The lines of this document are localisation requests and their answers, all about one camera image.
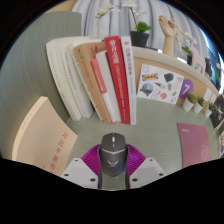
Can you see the white illustrated sticker card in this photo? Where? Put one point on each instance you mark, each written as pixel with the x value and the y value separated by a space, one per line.
pixel 160 85

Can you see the dark grey computer mouse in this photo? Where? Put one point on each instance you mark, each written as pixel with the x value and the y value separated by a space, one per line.
pixel 113 156

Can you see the grey curtain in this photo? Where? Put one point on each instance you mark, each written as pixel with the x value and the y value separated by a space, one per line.
pixel 116 23

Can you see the black wooden horse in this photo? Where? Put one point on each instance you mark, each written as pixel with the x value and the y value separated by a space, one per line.
pixel 208 68

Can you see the green felt desk partition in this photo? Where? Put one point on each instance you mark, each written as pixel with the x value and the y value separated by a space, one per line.
pixel 26 60

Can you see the thin red-spined book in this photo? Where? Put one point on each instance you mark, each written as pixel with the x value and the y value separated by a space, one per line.
pixel 100 86

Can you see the purple round number sign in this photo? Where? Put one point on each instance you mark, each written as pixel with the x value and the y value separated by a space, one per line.
pixel 186 88

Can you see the white orchid in black pot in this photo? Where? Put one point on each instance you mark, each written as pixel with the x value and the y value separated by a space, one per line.
pixel 139 38
pixel 190 59

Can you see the pink wooden horse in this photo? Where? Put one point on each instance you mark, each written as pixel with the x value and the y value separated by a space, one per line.
pixel 197 61

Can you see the wooden hand model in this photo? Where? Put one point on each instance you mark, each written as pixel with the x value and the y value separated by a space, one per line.
pixel 168 31

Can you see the tan book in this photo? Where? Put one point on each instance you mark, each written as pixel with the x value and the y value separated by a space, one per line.
pixel 88 73

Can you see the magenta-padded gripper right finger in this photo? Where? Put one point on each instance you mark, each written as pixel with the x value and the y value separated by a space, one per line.
pixel 148 171

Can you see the light wooden ledge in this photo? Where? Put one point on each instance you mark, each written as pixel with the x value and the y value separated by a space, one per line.
pixel 156 58

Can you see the window with dark frame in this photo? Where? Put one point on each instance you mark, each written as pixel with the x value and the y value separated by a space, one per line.
pixel 213 50

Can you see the cream book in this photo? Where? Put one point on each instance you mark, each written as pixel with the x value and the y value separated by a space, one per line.
pixel 76 86

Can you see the pink mouse pad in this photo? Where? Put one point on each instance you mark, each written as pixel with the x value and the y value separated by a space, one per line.
pixel 195 145

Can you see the beige book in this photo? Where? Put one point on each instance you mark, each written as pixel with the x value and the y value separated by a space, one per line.
pixel 40 136

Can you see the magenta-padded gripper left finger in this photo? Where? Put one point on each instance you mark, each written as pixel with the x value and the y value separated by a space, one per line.
pixel 80 171

